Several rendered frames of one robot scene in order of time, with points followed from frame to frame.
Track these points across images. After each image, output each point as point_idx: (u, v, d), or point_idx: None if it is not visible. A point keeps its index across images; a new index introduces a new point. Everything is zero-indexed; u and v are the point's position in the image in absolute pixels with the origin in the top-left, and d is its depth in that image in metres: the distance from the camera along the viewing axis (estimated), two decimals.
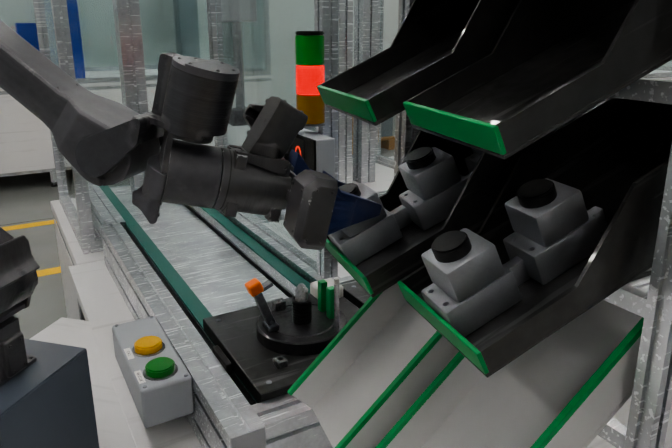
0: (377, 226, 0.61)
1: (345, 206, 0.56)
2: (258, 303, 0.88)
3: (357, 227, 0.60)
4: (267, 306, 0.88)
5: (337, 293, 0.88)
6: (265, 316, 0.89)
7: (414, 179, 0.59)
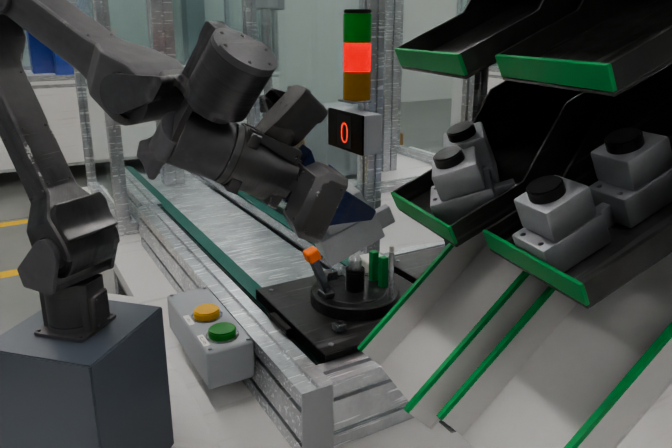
0: (359, 225, 0.60)
1: (342, 203, 0.57)
2: (316, 271, 0.90)
3: (339, 226, 0.59)
4: (324, 273, 0.91)
5: (392, 261, 0.90)
6: (321, 283, 0.91)
7: (432, 179, 0.59)
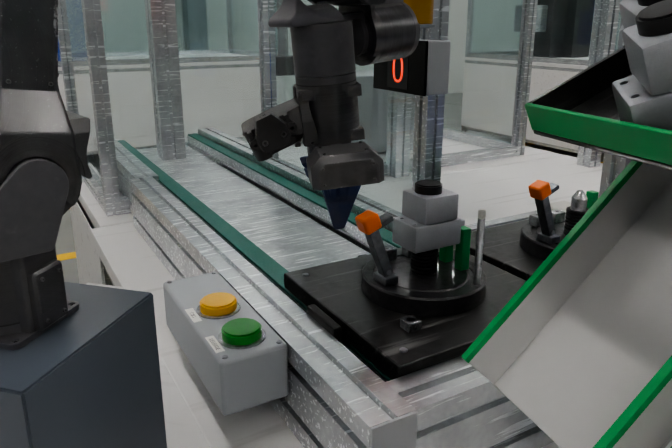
0: (447, 224, 0.66)
1: None
2: (374, 245, 0.63)
3: (434, 218, 0.64)
4: (384, 249, 0.64)
5: (482, 231, 0.63)
6: (380, 263, 0.64)
7: (641, 53, 0.32)
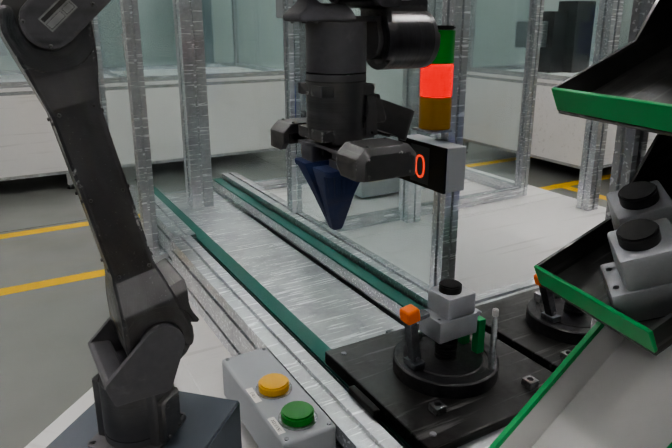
0: (466, 318, 0.78)
1: (343, 191, 0.59)
2: (411, 334, 0.76)
3: (455, 314, 0.77)
4: (418, 339, 0.77)
5: (496, 327, 0.76)
6: (413, 350, 0.77)
7: (619, 264, 0.45)
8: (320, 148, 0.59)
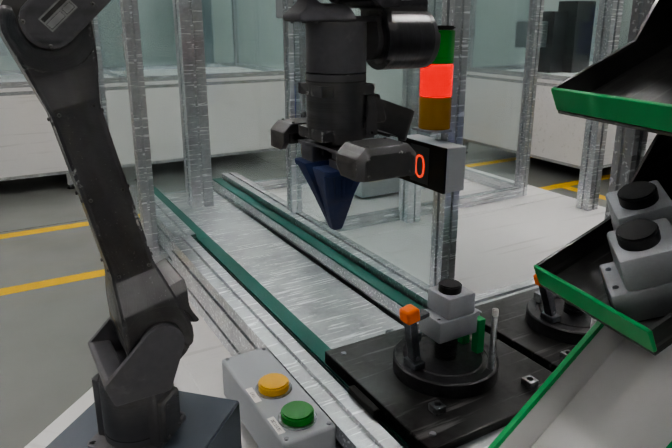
0: (466, 318, 0.78)
1: (343, 191, 0.59)
2: (411, 334, 0.76)
3: (455, 314, 0.77)
4: (418, 339, 0.77)
5: (495, 327, 0.76)
6: (413, 350, 0.77)
7: (619, 264, 0.45)
8: (320, 148, 0.59)
